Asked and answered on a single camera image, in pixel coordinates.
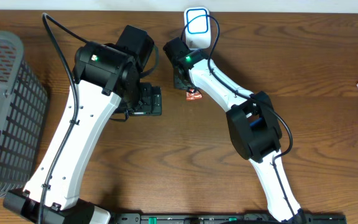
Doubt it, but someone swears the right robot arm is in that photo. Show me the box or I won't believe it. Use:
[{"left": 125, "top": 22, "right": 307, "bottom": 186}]
[{"left": 163, "top": 37, "right": 304, "bottom": 223}]

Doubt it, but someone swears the red chocolate bar wrapper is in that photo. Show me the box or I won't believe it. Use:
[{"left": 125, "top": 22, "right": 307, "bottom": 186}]
[{"left": 186, "top": 88, "right": 203, "bottom": 101}]

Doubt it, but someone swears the white barcode scanner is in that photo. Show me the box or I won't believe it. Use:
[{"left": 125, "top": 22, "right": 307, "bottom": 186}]
[{"left": 184, "top": 7, "right": 211, "bottom": 50}]

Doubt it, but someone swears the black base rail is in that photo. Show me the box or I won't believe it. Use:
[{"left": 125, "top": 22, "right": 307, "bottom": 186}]
[{"left": 109, "top": 213, "right": 347, "bottom": 224}]

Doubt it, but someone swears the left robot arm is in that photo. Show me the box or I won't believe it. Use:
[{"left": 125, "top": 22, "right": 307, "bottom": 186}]
[{"left": 3, "top": 26, "right": 162, "bottom": 223}]

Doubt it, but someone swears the grey plastic mesh basket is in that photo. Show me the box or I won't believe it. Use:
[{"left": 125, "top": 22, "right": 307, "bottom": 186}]
[{"left": 0, "top": 30, "right": 49, "bottom": 198}]

